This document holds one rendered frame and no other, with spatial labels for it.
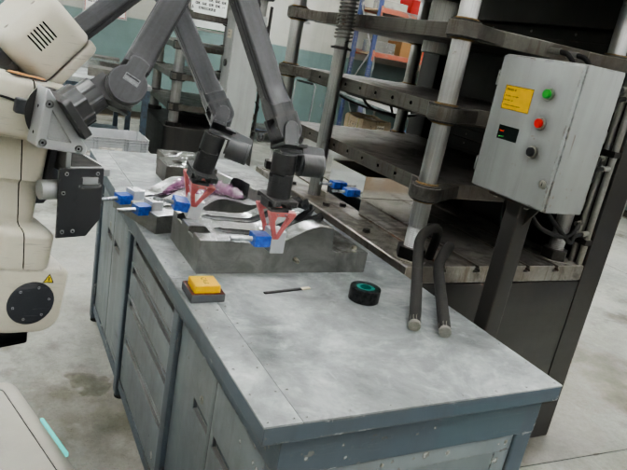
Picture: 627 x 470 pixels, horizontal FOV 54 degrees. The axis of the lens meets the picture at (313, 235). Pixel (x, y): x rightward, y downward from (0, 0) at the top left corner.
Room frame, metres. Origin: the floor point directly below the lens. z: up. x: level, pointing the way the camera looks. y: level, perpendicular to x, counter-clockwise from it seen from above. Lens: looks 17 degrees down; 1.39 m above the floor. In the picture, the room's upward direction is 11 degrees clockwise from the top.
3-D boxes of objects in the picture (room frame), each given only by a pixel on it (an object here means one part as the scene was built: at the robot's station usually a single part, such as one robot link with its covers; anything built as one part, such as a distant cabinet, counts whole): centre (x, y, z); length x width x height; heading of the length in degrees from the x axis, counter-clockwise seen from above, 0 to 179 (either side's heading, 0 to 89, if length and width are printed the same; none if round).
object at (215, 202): (1.93, 0.37, 0.86); 0.50 x 0.26 x 0.11; 137
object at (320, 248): (1.66, 0.12, 0.87); 0.50 x 0.26 x 0.14; 120
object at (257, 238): (1.39, 0.13, 0.93); 0.13 x 0.05 x 0.05; 120
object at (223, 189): (1.93, 0.37, 0.90); 0.26 x 0.18 x 0.08; 137
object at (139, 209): (1.69, 0.51, 0.86); 0.13 x 0.05 x 0.05; 137
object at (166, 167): (2.35, 0.54, 0.84); 0.20 x 0.15 x 0.07; 120
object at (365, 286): (1.47, -0.16, 0.82); 0.08 x 0.08 x 0.04
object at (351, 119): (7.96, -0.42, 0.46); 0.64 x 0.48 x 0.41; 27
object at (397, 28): (2.60, -0.35, 1.45); 1.29 x 0.82 x 0.19; 30
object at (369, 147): (2.61, -0.36, 0.96); 1.29 x 0.83 x 0.18; 30
